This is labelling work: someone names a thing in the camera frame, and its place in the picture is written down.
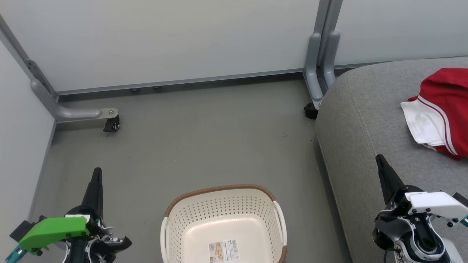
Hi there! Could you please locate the cream perforated laundry basket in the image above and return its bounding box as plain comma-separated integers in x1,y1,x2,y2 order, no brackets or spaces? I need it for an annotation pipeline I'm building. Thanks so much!
160,184,288,263

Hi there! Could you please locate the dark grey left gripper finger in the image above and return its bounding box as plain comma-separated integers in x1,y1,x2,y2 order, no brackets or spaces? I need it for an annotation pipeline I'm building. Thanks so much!
81,167,104,220

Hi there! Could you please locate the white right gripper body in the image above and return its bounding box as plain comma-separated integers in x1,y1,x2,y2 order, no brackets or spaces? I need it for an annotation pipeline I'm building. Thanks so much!
388,186,468,219

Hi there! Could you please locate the red white sports jersey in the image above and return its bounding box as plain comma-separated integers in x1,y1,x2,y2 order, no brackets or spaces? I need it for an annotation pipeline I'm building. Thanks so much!
400,68,468,161

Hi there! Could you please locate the black caster wheel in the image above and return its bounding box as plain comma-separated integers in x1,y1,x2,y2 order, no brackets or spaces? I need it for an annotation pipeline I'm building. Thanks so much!
303,103,319,120
103,115,121,133

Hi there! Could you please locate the long grey partition foot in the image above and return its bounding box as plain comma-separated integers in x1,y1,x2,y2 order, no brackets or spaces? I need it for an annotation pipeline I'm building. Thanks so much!
31,79,119,123

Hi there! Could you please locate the grey fabric sofa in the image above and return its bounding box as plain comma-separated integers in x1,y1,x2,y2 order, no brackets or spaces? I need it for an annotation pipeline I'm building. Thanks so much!
315,57,468,263

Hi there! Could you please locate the grey upright partition foot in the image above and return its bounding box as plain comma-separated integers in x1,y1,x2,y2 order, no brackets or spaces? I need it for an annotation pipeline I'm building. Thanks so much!
304,33,324,110
323,31,341,89

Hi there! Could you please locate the paper basket label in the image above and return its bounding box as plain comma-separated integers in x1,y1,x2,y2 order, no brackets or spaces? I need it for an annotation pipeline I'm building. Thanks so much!
208,239,240,263

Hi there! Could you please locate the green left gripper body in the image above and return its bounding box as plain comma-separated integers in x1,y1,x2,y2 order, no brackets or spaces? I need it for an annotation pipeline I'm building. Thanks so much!
18,205,105,255

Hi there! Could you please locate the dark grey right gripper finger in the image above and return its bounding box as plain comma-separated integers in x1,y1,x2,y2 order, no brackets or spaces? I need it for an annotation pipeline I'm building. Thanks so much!
375,154,406,206

